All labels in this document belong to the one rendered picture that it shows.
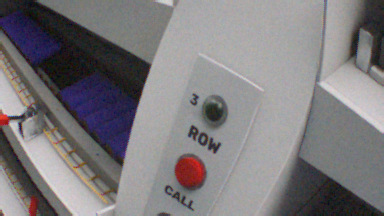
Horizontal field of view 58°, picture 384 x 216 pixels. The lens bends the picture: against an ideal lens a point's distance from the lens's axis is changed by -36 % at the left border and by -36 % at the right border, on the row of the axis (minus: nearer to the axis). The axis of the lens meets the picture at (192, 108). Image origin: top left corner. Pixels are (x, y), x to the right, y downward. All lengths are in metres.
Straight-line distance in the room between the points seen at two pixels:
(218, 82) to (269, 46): 0.03
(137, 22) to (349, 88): 0.15
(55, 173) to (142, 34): 0.18
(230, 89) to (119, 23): 0.10
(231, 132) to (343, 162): 0.07
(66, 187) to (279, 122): 0.23
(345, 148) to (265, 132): 0.05
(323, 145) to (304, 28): 0.06
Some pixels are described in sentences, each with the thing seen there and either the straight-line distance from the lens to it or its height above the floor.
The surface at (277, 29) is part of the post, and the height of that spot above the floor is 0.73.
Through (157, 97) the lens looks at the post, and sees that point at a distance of 0.26.
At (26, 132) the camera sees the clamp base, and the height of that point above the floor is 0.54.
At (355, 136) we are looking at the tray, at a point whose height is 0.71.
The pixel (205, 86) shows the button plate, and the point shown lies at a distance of 0.24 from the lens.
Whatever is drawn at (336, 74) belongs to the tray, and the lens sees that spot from 0.23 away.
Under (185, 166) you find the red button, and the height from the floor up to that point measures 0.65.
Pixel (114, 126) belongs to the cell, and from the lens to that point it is 0.43.
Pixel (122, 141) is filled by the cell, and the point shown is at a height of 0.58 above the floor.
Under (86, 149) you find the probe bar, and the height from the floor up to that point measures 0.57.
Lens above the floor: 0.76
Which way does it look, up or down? 19 degrees down
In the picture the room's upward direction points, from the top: 20 degrees clockwise
